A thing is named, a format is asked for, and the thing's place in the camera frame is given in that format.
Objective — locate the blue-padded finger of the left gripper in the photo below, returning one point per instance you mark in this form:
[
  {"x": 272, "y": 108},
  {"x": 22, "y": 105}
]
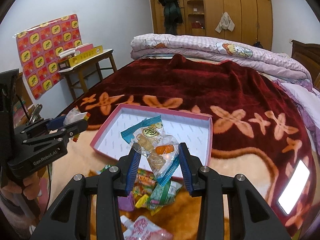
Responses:
[{"x": 56, "y": 123}]

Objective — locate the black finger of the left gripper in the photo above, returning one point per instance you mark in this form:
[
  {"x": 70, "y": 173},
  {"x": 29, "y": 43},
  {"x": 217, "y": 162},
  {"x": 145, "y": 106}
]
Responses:
[{"x": 70, "y": 131}]

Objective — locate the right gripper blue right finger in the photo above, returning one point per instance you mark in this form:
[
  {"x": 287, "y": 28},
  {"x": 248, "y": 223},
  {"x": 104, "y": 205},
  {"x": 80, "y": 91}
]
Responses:
[{"x": 190, "y": 165}]

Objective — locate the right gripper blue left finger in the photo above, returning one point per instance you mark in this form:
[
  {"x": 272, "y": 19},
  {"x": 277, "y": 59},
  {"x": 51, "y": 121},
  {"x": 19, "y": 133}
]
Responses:
[{"x": 128, "y": 166}]

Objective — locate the small clear snack packet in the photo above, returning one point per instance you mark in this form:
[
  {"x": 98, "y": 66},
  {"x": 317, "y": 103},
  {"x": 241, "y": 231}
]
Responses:
[{"x": 75, "y": 115}]

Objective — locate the orange gummy packet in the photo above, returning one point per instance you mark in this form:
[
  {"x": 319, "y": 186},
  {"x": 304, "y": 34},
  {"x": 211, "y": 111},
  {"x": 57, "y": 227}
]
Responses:
[{"x": 145, "y": 183}]

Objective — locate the blue clear cookie packet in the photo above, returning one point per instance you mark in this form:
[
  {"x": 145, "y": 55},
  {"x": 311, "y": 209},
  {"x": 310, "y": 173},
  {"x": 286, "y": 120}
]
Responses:
[{"x": 148, "y": 138}]

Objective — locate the purple jelly cup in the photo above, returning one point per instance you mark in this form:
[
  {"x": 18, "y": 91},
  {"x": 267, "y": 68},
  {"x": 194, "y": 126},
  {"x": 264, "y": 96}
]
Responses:
[{"x": 126, "y": 203}]

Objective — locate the yellow candy packet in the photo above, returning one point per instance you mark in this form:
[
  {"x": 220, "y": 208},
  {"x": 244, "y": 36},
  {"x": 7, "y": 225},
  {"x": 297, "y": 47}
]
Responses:
[{"x": 142, "y": 202}]

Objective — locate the green snack packet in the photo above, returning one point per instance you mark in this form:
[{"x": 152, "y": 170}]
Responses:
[{"x": 164, "y": 195}]

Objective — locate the pink drink pouch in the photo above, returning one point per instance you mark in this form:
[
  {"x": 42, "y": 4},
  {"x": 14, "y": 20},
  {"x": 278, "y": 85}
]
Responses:
[{"x": 143, "y": 229}]

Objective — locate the left hand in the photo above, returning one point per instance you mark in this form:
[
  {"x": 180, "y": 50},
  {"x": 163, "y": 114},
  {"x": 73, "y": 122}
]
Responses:
[{"x": 30, "y": 189}]

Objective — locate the pink cardboard box tray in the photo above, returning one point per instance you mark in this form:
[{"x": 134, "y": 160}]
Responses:
[{"x": 195, "y": 130}]

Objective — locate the small wooden side table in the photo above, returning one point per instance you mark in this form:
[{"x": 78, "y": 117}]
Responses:
[{"x": 76, "y": 75}]

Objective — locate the yellow box on table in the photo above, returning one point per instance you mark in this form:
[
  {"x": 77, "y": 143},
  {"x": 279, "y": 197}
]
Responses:
[{"x": 86, "y": 55}]

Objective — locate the red floral plush blanket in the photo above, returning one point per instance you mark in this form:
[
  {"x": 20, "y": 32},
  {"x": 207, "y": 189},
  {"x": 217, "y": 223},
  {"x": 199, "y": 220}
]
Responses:
[{"x": 232, "y": 117}]

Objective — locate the red yellow patterned board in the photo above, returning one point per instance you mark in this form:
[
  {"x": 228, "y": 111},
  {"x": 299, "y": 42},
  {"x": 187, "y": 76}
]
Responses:
[{"x": 39, "y": 48}]

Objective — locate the smartphone with lit screen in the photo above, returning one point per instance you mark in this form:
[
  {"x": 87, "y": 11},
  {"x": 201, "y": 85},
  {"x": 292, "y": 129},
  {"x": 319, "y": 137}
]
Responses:
[{"x": 294, "y": 188}]

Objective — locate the folded pink checkered quilt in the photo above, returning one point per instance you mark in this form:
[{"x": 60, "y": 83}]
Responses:
[{"x": 219, "y": 50}]

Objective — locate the lavender ruffled bedsheet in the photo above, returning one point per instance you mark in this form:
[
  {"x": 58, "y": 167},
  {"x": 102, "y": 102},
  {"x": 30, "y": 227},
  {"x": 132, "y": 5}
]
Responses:
[{"x": 306, "y": 101}]

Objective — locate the white hanging cloth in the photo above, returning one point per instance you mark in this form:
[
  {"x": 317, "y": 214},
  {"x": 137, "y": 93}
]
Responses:
[{"x": 225, "y": 23}]

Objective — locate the dark green hanging coat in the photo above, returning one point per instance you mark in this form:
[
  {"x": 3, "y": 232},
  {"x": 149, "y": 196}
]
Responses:
[{"x": 172, "y": 15}]

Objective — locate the wooden headboard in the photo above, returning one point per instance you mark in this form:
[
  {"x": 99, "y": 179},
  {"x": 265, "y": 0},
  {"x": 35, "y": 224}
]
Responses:
[{"x": 308, "y": 54}]

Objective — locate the wooden wardrobe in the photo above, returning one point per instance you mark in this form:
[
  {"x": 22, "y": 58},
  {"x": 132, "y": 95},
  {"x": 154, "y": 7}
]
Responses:
[{"x": 252, "y": 18}]

